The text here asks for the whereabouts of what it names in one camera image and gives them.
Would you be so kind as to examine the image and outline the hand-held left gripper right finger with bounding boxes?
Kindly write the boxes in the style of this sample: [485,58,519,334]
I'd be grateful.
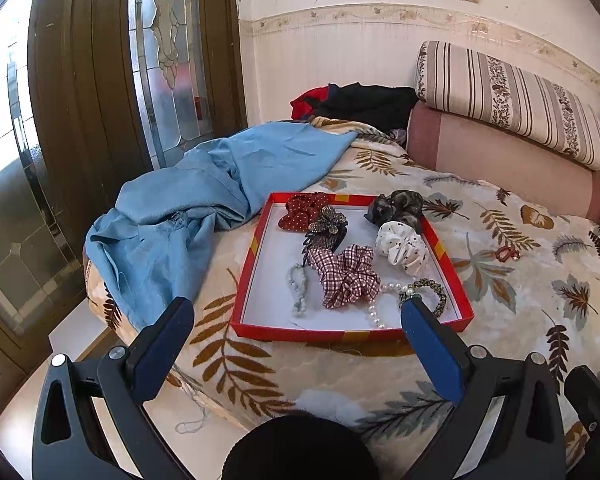
[400,296,566,480]

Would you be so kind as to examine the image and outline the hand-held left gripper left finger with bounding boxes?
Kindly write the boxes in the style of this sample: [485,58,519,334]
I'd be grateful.
[32,296,196,480]

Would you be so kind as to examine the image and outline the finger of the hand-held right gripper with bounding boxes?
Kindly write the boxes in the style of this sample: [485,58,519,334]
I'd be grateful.
[564,327,600,463]

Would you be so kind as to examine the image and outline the leopard print hair tie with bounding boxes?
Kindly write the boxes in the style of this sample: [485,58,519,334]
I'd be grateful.
[399,278,448,317]

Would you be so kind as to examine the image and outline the white pearl bracelet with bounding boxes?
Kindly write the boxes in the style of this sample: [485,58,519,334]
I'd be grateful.
[366,281,416,332]

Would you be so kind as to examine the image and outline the white polka dot scrunchie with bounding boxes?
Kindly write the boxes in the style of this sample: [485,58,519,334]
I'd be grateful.
[374,221,426,275]

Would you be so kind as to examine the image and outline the red plaid scrunchie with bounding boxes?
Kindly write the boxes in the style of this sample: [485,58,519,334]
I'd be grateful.
[312,244,381,309]

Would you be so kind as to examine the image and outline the red cardboard box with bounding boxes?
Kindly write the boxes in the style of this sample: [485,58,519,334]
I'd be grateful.
[230,191,475,343]

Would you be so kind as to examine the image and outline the grey bead bracelet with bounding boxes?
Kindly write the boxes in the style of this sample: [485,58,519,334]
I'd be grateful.
[286,260,310,313]

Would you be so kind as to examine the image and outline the rhinestone butterfly hair clip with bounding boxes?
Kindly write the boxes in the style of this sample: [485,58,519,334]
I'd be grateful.
[301,208,350,266]

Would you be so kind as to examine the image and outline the leaf print blanket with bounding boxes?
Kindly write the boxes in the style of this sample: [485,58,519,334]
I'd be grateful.
[82,117,600,466]

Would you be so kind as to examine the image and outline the grey thread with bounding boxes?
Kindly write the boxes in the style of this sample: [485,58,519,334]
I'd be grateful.
[174,399,207,436]

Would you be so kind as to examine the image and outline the grey sheer scrunchie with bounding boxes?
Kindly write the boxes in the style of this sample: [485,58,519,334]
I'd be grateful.
[364,190,425,233]

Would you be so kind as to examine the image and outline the blue cloth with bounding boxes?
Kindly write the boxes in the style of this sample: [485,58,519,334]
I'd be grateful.
[85,122,357,328]

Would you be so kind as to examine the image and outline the black round object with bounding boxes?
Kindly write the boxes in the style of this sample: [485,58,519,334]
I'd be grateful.
[222,410,368,480]

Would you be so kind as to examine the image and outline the red polka dot scrunchie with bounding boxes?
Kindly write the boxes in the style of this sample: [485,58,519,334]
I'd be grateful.
[278,192,331,233]

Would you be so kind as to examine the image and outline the pink sofa backrest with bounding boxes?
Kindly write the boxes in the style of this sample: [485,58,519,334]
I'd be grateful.
[406,102,600,221]

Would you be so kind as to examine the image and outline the brown wooden glass door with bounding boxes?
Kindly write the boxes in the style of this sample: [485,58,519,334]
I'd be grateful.
[0,0,116,411]
[27,0,248,201]

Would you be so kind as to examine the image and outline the black cloth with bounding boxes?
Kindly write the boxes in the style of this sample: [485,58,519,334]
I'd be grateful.
[312,84,420,133]

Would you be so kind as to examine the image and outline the striped floral cushion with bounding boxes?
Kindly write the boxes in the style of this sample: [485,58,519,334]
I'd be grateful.
[415,41,600,172]

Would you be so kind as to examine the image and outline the red cloth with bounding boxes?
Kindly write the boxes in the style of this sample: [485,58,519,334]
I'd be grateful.
[290,87,331,121]

